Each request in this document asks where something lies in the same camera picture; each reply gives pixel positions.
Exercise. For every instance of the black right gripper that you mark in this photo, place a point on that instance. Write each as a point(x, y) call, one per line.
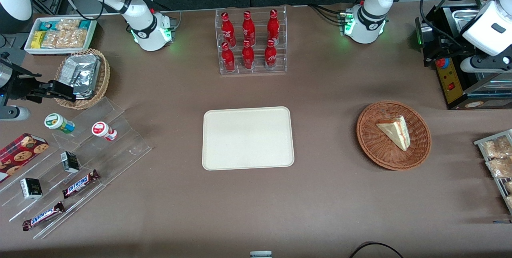
point(20, 85)

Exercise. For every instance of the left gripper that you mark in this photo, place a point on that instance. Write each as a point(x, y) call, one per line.
point(451, 46)

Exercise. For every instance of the triangular sandwich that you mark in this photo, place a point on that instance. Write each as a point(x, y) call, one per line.
point(396, 132)

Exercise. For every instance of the light tan wicker basket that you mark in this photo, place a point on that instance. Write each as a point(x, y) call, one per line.
point(104, 74)

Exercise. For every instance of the brown round wicker basket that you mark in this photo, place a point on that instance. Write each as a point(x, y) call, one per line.
point(374, 146)

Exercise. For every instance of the cream rectangular serving tray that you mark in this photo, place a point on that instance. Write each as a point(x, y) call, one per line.
point(248, 138)

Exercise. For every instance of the green lid white cup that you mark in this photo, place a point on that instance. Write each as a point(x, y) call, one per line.
point(58, 123)

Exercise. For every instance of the silver foil wrapped pack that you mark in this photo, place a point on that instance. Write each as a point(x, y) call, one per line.
point(82, 74)

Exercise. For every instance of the black hot food display case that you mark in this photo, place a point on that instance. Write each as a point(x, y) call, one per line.
point(450, 86)

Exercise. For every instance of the steel food pan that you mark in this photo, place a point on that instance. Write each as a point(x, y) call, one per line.
point(470, 18)

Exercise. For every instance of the white rectangular snack bin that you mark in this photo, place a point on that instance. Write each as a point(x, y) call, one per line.
point(30, 50)

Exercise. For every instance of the clear peanut snack bag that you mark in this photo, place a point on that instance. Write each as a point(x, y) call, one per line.
point(68, 24)
point(75, 38)
point(52, 40)

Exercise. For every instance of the yellow snack packet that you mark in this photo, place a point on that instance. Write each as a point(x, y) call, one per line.
point(38, 40)

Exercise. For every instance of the red lid white cup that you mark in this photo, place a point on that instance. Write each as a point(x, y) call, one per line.
point(102, 130)

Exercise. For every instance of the teal snack packet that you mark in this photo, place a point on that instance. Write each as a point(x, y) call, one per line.
point(46, 25)
point(84, 24)

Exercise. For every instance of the small black carton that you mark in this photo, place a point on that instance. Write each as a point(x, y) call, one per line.
point(70, 162)
point(31, 188)

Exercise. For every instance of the red plaid cookie box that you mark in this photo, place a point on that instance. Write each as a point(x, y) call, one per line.
point(20, 156)

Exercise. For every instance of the clear acrylic stepped stand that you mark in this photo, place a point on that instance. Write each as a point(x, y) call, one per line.
point(120, 150)

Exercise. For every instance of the brown snickers bar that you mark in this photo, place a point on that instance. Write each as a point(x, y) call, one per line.
point(80, 184)
point(43, 216)

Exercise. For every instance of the clear cracker snack bag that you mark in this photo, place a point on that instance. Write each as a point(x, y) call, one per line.
point(500, 167)
point(509, 202)
point(508, 186)
point(498, 147)

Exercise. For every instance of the red cola bottle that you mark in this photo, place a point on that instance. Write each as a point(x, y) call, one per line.
point(228, 30)
point(270, 56)
point(228, 60)
point(248, 28)
point(273, 26)
point(248, 57)

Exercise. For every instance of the clear acrylic bottle rack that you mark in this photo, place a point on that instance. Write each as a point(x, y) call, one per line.
point(258, 34)

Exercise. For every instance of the grey white capped object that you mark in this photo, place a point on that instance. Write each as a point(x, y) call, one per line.
point(260, 254)

